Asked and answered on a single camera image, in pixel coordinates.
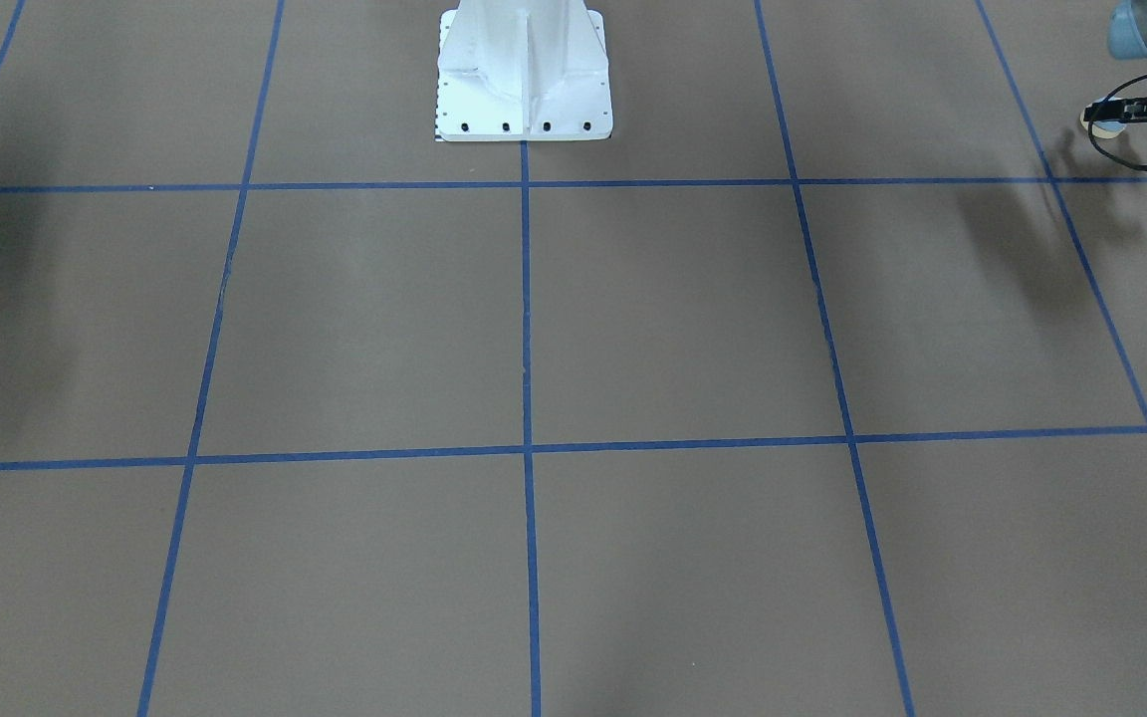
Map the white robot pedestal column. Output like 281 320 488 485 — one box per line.
434 1 614 142

